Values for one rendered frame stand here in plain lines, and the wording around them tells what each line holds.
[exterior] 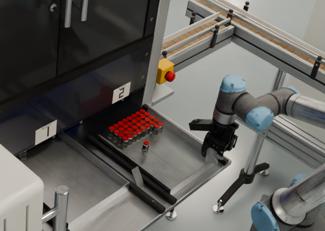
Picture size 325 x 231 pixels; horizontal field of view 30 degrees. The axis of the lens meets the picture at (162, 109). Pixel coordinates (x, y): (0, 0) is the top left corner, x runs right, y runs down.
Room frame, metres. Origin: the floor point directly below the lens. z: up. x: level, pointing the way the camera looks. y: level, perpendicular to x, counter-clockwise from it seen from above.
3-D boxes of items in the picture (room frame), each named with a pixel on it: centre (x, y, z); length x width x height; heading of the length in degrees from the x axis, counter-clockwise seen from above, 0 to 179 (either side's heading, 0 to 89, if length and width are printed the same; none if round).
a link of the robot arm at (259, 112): (1.49, -0.28, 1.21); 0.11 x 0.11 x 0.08; 45
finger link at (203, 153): (1.54, -0.17, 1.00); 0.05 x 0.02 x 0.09; 146
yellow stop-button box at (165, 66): (1.93, 0.03, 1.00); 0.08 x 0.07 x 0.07; 56
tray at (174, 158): (1.59, -0.01, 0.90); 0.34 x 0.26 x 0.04; 55
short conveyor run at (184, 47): (2.24, -0.01, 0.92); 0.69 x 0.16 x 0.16; 146
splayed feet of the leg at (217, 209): (2.41, -0.51, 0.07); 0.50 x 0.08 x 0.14; 146
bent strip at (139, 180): (1.39, -0.01, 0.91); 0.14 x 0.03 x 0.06; 56
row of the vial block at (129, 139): (1.64, 0.06, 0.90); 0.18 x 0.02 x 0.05; 145
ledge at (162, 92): (1.96, 0.06, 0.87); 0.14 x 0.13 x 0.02; 56
